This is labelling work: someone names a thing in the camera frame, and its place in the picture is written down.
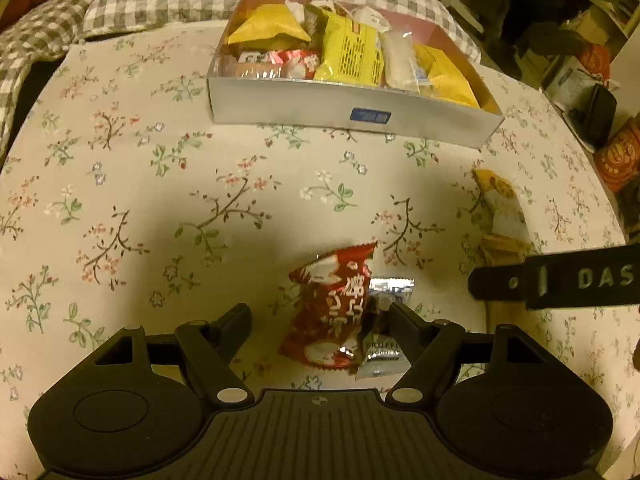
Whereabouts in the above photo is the black bag on floor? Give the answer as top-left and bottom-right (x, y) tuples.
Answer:
(576, 84), (617, 151)

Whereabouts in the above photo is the gold snack packet in box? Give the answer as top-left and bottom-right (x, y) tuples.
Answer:
(413, 44), (480, 108)

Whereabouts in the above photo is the pink silver cardboard box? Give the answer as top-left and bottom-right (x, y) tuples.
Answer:
(207, 0), (503, 148)

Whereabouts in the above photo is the silver snack packet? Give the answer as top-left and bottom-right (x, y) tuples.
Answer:
(356, 278), (414, 380)

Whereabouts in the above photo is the red white candy packet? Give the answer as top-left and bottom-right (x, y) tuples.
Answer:
(233, 49), (321, 79)

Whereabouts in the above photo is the yellow printed snack packet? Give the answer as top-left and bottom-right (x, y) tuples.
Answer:
(314, 12), (384, 87)

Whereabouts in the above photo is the floral white tablecloth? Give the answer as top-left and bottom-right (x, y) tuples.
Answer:
(1, 25), (624, 479)

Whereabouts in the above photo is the white brown snack packet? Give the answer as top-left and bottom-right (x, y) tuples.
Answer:
(350, 6), (392, 34)

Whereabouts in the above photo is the translucent white snack packet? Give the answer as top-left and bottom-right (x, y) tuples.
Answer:
(381, 30), (432, 93)

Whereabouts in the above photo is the orange patterned bag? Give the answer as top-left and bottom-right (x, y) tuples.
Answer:
(594, 117), (640, 193)

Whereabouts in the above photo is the gold foil snack packet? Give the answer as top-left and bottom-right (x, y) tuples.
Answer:
(480, 234), (533, 266)

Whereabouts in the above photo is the white orange cracker packet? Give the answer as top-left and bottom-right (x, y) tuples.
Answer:
(473, 168), (530, 243)

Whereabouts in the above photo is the red snack packet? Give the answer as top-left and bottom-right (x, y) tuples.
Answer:
(279, 242), (378, 370)

